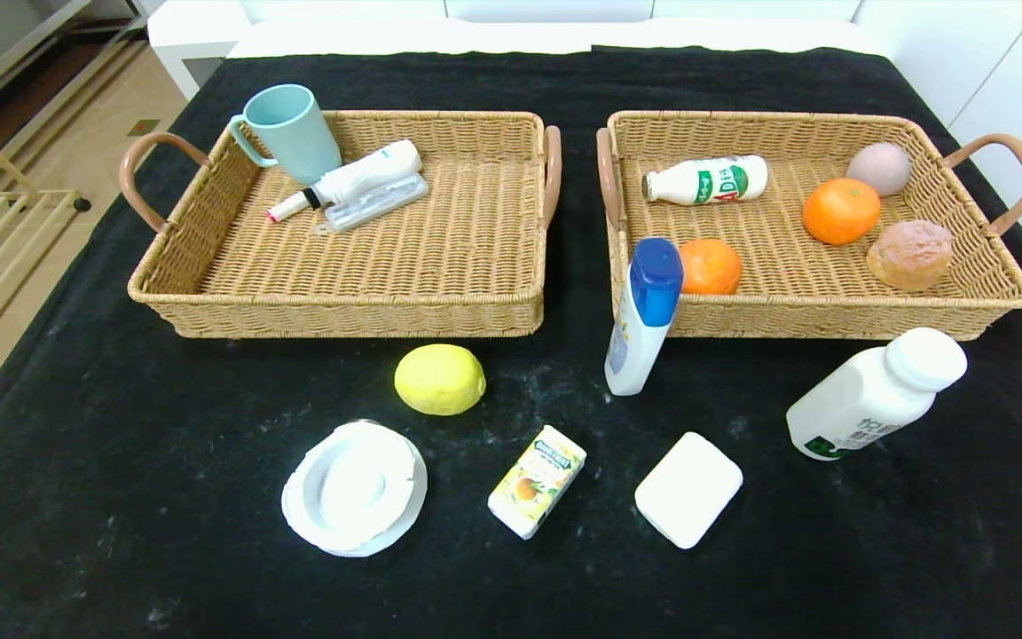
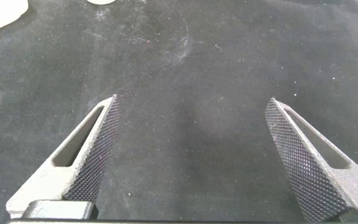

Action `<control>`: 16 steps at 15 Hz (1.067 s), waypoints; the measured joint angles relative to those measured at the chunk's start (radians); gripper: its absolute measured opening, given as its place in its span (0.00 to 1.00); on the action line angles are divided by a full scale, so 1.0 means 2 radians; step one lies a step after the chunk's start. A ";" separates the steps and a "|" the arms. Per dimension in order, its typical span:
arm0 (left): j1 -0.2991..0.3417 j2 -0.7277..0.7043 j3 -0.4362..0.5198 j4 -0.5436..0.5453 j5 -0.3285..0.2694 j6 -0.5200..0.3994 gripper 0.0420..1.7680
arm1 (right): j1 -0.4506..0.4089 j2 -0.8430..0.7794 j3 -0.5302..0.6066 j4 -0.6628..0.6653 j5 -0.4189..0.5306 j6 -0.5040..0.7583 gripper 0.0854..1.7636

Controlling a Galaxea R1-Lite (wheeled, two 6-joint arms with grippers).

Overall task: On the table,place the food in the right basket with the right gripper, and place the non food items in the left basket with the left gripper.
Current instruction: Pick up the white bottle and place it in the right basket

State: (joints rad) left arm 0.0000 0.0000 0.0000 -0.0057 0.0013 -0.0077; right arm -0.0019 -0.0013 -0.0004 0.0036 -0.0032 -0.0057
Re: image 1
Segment white bottle blue cap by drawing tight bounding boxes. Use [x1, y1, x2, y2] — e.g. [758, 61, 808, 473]
[604, 236, 685, 397]

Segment white soap bar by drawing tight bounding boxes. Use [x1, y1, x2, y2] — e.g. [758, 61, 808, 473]
[634, 431, 744, 550]

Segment large white milk bottle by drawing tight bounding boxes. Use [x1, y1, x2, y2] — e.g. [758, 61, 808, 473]
[786, 327, 969, 462]

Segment yellow lemon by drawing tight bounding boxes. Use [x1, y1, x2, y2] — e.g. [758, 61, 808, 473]
[394, 343, 487, 416]

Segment small yellow juice carton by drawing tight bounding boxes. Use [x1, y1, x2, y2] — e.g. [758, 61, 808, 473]
[487, 424, 587, 540]

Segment clear plastic toothbrush case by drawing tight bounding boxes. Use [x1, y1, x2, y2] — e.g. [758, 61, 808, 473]
[314, 172, 429, 235]

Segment orange fruit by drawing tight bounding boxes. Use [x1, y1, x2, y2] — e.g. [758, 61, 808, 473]
[802, 177, 882, 246]
[678, 238, 743, 296]

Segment white tube red tip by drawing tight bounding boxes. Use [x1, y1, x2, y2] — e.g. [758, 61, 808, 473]
[266, 139, 423, 224]

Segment small white green-label bottle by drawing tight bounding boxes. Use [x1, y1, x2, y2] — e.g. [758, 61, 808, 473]
[641, 154, 769, 207]

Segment light blue mug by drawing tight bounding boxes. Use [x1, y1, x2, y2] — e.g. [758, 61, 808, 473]
[228, 84, 343, 185]

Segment black tablecloth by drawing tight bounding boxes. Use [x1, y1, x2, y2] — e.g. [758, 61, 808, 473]
[0, 44, 1022, 639]

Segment pale pink egg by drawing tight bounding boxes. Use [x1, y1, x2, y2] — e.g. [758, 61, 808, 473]
[846, 142, 913, 198]

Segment brown bread bun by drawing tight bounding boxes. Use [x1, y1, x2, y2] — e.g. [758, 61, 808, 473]
[866, 219, 955, 293]

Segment white table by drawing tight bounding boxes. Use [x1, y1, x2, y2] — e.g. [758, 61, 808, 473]
[145, 0, 884, 100]

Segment wicker basket brown handles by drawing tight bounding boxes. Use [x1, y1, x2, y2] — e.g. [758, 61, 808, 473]
[597, 110, 1022, 342]
[119, 109, 562, 340]

